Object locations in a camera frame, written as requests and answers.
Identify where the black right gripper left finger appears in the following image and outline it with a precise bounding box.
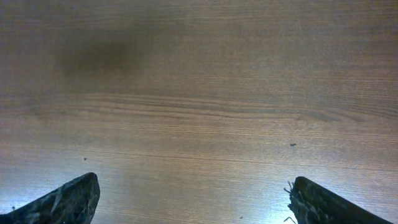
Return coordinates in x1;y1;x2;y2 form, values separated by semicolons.
1;172;101;224

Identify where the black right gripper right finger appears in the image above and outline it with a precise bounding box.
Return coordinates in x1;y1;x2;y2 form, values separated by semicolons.
287;176;392;224

